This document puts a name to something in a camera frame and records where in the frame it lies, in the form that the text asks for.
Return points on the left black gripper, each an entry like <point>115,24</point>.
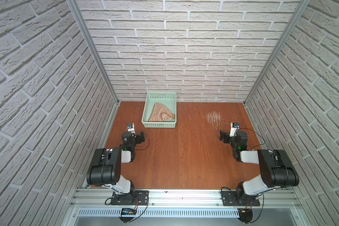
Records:
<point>128,134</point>

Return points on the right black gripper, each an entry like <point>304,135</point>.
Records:
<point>230,138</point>

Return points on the striped brown square dishcloth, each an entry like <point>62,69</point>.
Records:
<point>160,113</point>

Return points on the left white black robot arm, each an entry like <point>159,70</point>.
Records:
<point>105,166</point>

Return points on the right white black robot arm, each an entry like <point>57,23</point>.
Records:
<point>276,168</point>

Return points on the mint green plastic basket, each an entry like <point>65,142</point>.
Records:
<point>169,99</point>

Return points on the left small controller board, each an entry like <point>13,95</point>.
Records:
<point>127,214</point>

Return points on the small controller board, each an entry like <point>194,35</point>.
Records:
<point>245,215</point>
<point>127,214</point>

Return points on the right small controller board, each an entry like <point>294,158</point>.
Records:
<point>245,215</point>

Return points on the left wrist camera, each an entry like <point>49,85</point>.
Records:
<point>130,127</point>

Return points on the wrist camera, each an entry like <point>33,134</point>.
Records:
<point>130,127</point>
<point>234,128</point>

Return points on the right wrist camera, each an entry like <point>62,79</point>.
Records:
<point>234,128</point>

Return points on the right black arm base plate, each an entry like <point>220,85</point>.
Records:
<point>231,198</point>

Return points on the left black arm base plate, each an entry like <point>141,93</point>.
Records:
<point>139,197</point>

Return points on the aluminium front rail frame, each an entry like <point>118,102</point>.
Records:
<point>186,203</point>

